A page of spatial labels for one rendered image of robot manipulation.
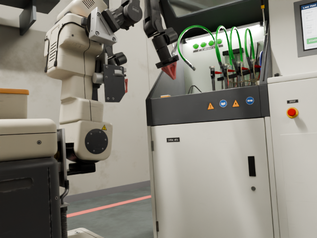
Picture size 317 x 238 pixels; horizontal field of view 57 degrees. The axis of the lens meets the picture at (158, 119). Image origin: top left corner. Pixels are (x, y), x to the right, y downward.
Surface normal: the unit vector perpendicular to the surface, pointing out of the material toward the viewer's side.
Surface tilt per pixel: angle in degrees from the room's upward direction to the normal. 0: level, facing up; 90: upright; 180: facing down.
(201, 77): 90
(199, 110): 90
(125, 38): 90
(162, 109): 90
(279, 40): 76
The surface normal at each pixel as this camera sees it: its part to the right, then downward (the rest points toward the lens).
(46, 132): 0.63, -0.07
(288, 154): -0.47, -0.01
